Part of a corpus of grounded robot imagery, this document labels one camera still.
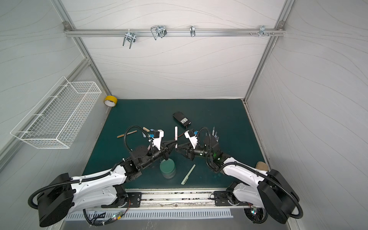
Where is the yellow tape roll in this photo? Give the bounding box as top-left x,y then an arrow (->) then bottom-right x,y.
104,95 -> 118,107

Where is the white wire basket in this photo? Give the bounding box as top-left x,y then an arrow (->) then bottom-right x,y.
10,76 -> 102,149

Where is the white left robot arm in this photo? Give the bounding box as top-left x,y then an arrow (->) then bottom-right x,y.
27,128 -> 177,227

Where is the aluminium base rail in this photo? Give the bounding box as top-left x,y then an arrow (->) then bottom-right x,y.
126,188 -> 259,208

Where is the metal u-bolt clamp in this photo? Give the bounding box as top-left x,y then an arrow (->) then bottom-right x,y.
122,31 -> 136,49

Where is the small metal ring clamp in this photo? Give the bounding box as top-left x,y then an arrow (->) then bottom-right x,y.
189,25 -> 196,37

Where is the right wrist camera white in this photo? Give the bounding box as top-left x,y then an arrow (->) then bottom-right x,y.
184,129 -> 198,149

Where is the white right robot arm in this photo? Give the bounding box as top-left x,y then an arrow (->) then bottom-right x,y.
176,127 -> 304,224

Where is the brown orange marker pen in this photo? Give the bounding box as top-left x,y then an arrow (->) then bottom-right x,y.
117,130 -> 137,139

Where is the cork sanding block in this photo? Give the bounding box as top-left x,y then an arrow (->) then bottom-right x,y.
255,162 -> 269,172

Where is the light green pen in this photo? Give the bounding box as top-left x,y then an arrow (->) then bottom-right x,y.
181,164 -> 196,185

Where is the black battery box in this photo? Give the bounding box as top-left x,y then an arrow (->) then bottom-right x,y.
172,112 -> 191,127

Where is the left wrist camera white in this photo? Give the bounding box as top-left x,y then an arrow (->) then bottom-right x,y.
149,129 -> 164,150

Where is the metal bracket clamp right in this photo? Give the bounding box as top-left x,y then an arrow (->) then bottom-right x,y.
249,25 -> 275,37

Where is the green lidded round container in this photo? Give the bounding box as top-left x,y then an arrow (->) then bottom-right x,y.
160,159 -> 176,179

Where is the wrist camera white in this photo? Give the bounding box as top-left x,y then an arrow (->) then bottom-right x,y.
149,129 -> 164,150
184,129 -> 198,149

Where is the metal hook clamp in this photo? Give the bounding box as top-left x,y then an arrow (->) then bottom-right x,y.
150,25 -> 167,40

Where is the aluminium cross rail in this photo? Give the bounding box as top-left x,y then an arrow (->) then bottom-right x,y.
64,28 -> 286,37

